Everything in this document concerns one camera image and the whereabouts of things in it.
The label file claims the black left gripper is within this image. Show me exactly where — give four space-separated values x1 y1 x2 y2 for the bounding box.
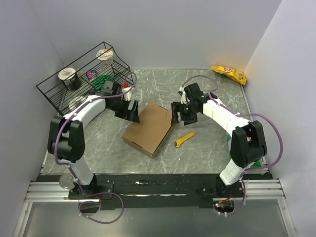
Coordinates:
109 97 140 123

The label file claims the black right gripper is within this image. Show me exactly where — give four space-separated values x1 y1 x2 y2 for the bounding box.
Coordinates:
171 101 199 126

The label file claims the brown cardboard express box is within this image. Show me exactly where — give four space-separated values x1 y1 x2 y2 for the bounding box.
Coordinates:
122 102 172 158

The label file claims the yellow utility knife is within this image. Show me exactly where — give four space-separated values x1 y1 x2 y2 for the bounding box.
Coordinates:
174 132 195 148

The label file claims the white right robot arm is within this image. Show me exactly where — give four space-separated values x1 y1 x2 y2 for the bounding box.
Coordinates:
171 83 267 197

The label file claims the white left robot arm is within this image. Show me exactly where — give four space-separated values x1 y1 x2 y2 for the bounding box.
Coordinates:
47 80 140 198

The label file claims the small purple pink box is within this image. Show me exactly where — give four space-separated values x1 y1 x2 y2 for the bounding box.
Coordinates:
86 70 97 81

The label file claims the green round plastic lid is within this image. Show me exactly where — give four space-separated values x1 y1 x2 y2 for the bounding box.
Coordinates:
92 75 115 90

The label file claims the white tape roll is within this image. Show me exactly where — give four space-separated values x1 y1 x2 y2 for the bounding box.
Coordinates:
68 96 86 111

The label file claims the orange white yogurt cup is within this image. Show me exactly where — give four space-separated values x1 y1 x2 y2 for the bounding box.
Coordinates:
96 49 114 66

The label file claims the yellow chips bag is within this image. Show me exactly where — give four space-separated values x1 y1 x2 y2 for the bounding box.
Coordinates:
211 66 247 85

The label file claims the black yogurt cup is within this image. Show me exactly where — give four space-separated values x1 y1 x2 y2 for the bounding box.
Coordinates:
58 68 81 91

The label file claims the silver tin can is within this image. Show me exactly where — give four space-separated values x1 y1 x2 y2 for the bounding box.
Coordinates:
59 173 75 191

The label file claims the green cassava chips bag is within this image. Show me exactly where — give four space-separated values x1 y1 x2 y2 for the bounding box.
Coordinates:
227 134 261 167

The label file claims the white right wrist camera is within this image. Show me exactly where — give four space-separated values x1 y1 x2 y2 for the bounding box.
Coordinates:
178 86 188 104

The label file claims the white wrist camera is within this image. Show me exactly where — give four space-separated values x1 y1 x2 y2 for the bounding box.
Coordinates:
178 86 188 104
121 83 132 101

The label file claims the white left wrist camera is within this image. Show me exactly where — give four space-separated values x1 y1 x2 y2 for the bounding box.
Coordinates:
121 83 132 101

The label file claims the black wire rack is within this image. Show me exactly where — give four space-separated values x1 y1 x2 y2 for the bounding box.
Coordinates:
36 41 136 116

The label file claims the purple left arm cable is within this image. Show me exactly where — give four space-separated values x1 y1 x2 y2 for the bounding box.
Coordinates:
54 72 138 224

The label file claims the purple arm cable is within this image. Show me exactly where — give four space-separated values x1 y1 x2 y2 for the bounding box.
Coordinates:
181 75 284 217
54 72 138 224

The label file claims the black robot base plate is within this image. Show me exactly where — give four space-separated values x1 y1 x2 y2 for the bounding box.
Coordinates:
37 173 274 211

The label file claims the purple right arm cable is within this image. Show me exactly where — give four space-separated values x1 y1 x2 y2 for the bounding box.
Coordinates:
181 75 284 217

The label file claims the aluminium frame rail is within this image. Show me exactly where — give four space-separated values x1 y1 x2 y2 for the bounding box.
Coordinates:
24 180 285 202

